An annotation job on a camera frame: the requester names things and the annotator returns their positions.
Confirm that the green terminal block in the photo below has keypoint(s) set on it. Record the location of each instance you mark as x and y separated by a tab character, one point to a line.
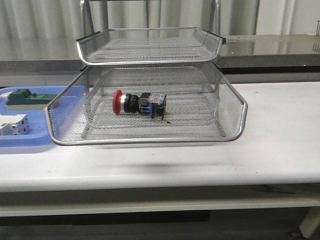
24	99

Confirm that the blue plastic tray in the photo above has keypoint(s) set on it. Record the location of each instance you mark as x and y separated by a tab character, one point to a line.
37	134

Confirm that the dark steel counter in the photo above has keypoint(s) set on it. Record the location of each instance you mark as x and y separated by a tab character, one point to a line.
242	54

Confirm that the white circuit breaker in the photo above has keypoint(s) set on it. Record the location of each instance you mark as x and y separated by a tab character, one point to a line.
14	124

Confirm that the red emergency stop button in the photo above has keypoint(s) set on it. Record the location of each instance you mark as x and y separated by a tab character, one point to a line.
150	104

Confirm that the silver rack frame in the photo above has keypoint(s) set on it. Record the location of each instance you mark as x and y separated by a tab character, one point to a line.
86	20

